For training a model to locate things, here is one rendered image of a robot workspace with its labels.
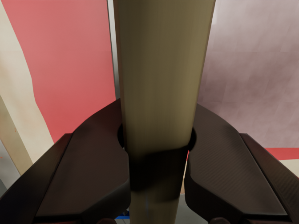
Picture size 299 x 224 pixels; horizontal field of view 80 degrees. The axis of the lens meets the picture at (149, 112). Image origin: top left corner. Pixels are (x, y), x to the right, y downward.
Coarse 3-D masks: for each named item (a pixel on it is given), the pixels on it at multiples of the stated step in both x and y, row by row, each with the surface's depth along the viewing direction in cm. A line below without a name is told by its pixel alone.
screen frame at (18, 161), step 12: (0, 96) 26; (0, 108) 26; (0, 120) 26; (12, 120) 29; (0, 132) 26; (12, 132) 29; (0, 144) 27; (12, 144) 29; (0, 156) 28; (12, 156) 29; (24, 156) 32; (0, 168) 30; (12, 168) 30; (24, 168) 32; (12, 180) 31; (180, 204) 36
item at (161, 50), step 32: (128, 0) 5; (160, 0) 5; (192, 0) 5; (128, 32) 5; (160, 32) 5; (192, 32) 5; (128, 64) 6; (160, 64) 6; (192, 64) 6; (128, 96) 6; (160, 96) 6; (192, 96) 6; (128, 128) 7; (160, 128) 7; (160, 160) 8; (160, 192) 9
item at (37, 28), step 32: (32, 0) 20; (64, 0) 20; (96, 0) 20; (224, 0) 21; (256, 0) 21; (288, 0) 21; (32, 32) 22; (64, 32) 22; (96, 32) 22; (224, 32) 22; (256, 32) 22; (288, 32) 22
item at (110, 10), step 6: (108, 0) 10; (108, 6) 10; (108, 12) 11; (108, 18) 11; (114, 24) 11; (114, 30) 11; (114, 36) 11; (114, 42) 11; (114, 48) 12; (114, 54) 12; (114, 60) 12; (114, 66) 12; (114, 72) 12; (114, 78) 13; (114, 84) 13
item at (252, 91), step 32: (32, 64) 24; (64, 64) 24; (96, 64) 24; (224, 64) 25; (256, 64) 25; (288, 64) 25; (64, 96) 27; (96, 96) 27; (224, 96) 27; (256, 96) 27; (288, 96) 27; (64, 128) 30; (256, 128) 30; (288, 128) 30
